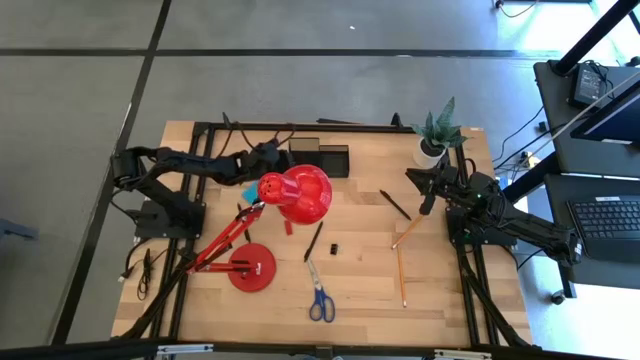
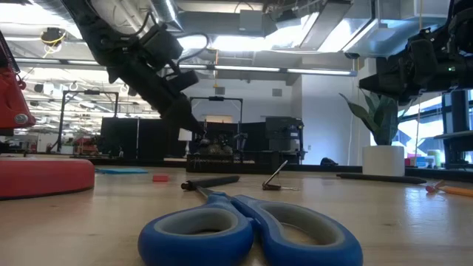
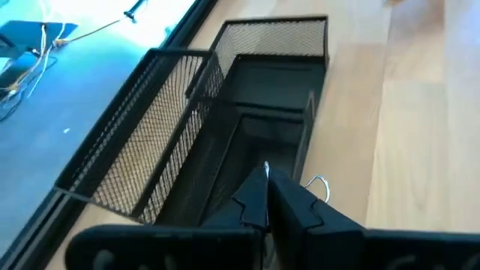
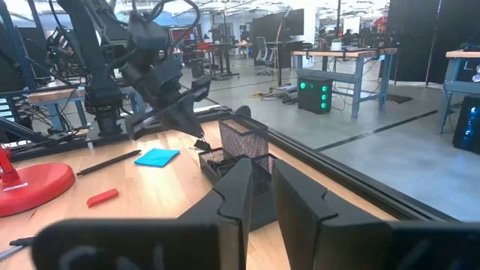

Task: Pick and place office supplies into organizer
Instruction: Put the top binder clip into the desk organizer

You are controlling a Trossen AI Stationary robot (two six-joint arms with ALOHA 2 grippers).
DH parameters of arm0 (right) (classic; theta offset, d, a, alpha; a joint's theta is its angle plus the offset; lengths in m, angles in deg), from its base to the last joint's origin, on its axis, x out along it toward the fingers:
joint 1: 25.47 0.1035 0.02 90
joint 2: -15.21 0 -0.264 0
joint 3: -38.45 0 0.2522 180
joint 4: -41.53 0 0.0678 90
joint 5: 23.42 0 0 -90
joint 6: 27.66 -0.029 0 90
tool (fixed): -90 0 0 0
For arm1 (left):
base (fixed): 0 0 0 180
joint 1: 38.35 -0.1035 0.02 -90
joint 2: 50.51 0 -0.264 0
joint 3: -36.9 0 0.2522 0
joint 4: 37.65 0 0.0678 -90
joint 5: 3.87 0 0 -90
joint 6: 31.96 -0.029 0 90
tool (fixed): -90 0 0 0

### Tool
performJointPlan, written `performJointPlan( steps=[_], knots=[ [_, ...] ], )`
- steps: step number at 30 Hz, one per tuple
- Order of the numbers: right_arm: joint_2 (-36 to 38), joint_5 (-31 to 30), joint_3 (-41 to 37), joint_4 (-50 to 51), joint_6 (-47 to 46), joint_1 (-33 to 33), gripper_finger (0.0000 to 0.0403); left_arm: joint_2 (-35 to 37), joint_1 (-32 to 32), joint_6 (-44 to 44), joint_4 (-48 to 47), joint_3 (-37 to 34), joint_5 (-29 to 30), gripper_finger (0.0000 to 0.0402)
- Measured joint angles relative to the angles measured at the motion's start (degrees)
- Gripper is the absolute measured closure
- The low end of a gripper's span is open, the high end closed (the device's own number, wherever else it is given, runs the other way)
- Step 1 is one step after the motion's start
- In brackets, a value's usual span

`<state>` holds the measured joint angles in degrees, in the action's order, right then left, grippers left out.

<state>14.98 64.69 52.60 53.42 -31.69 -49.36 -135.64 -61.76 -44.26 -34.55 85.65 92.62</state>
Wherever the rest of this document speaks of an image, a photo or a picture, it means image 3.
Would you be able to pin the black binder clip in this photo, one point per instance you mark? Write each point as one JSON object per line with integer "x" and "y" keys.
{"x": 266, "y": 168}

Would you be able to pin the black mesh desk organizer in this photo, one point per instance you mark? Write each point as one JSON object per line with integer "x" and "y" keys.
{"x": 270, "y": 86}

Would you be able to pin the dark stand base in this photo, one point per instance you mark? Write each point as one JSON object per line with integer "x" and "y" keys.
{"x": 33, "y": 33}

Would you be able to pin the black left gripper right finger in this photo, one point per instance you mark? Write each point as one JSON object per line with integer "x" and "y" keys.
{"x": 318, "y": 240}

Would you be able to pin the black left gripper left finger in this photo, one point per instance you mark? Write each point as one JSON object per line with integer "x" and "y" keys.
{"x": 168, "y": 247}

